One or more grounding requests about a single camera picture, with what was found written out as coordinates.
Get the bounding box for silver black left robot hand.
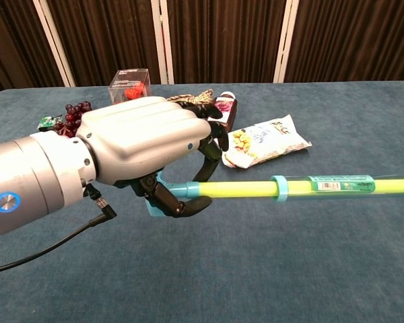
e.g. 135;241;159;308
75;96;230;219

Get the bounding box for yellow blue water squirter toy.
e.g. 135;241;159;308
144;171;404;218

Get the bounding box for clear box with red items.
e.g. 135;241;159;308
108;68;153;104

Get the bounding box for dark red plastic grapes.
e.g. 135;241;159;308
55;100;92;138

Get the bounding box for brown bottle with flower label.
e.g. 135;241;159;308
207;91;239;129

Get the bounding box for brown curtain screen panel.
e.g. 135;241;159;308
40;0;175;87
273;0;404;83
150;0;296;85
0;0;75;97

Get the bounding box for white snack bag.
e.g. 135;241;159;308
221;114;313;169

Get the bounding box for blue carpet table cover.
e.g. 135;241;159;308
0;80;404;323

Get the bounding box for beige braided rope bundle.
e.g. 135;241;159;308
166;88;215;105

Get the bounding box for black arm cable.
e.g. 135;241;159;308
0;183;118;275

